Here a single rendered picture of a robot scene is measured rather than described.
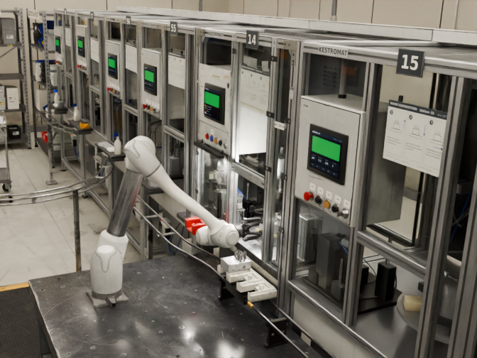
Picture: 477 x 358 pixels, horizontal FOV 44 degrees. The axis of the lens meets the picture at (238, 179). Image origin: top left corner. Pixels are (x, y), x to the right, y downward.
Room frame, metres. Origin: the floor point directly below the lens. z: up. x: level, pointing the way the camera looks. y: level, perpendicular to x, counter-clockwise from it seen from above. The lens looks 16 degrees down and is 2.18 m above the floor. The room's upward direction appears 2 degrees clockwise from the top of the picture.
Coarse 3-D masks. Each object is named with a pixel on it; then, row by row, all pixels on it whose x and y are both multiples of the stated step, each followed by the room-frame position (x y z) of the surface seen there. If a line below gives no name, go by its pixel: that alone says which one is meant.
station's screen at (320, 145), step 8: (312, 136) 2.44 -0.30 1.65; (320, 136) 2.39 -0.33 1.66; (328, 136) 2.34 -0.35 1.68; (312, 144) 2.43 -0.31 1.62; (320, 144) 2.39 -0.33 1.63; (328, 144) 2.34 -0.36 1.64; (336, 144) 2.29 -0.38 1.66; (312, 152) 2.43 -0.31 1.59; (320, 152) 2.38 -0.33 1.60; (328, 152) 2.33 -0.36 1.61; (336, 152) 2.29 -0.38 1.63; (312, 160) 2.43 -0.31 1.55; (320, 160) 2.38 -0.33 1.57; (328, 160) 2.33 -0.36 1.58; (336, 160) 2.28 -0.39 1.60; (320, 168) 2.37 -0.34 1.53; (328, 168) 2.33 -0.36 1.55; (336, 168) 2.28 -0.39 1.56; (336, 176) 2.27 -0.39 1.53
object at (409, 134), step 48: (384, 96) 2.15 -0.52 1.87; (432, 96) 1.95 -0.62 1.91; (384, 144) 2.12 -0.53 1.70; (432, 144) 1.92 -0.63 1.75; (384, 192) 2.11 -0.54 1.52; (432, 192) 1.90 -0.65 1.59; (336, 240) 2.33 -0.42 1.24; (384, 240) 2.08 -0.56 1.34; (336, 288) 2.30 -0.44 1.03; (432, 336) 1.82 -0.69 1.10
